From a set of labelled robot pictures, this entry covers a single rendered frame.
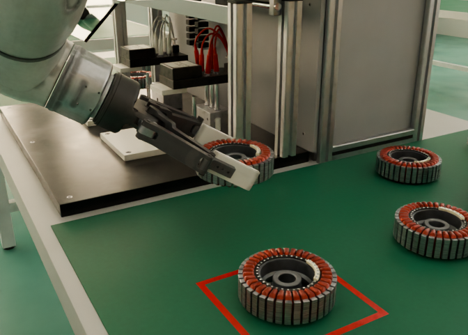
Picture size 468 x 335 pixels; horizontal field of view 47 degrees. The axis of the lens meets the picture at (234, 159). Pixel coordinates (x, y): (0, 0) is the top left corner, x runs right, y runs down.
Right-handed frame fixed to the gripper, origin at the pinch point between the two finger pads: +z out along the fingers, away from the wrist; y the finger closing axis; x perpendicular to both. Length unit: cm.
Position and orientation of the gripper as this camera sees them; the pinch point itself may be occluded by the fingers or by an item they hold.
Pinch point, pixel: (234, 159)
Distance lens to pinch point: 76.6
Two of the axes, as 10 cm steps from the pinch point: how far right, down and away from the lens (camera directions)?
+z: 8.5, 4.1, 3.4
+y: 1.9, 3.6, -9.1
